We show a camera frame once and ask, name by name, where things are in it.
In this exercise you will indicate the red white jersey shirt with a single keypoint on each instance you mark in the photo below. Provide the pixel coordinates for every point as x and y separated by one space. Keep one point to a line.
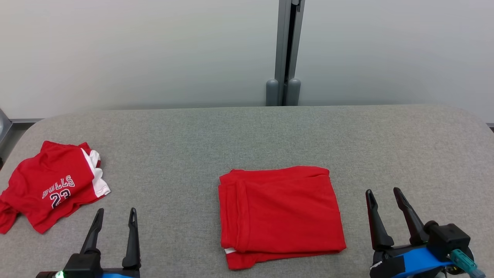
285 212

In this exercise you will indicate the grey partition post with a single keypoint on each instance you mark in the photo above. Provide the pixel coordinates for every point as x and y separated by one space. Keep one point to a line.
281 38

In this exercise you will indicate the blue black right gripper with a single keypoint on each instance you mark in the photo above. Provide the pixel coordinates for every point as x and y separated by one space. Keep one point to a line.
413 262

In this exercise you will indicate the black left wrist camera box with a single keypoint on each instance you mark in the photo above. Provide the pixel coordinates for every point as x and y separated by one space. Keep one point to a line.
81 264

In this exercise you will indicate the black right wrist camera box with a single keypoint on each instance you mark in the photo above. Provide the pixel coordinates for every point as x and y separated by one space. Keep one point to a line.
447 237

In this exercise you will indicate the red Bulls 23 shorts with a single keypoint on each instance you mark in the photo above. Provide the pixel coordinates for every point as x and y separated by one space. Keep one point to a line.
50 173

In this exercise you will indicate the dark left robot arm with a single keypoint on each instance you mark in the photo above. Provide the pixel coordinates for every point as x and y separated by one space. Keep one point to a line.
46 275

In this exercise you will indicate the grey cylindrical post foot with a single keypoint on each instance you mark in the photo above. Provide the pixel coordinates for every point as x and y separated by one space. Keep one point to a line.
272 92
294 92

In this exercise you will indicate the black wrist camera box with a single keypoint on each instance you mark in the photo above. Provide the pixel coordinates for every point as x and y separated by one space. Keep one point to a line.
81 264
447 237

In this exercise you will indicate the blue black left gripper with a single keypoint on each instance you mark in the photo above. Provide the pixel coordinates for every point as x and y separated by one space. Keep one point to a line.
119 273

